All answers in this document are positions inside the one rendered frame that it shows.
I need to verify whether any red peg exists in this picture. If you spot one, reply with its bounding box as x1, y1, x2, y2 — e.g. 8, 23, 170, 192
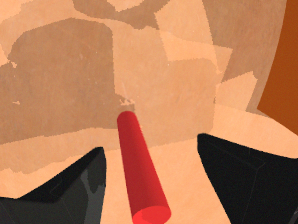
117, 112, 172, 224

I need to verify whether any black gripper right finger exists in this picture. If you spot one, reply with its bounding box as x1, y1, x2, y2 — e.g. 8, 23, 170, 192
197, 133, 298, 224

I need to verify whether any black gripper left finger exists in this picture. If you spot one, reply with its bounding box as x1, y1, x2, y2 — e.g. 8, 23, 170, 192
0, 147, 108, 224

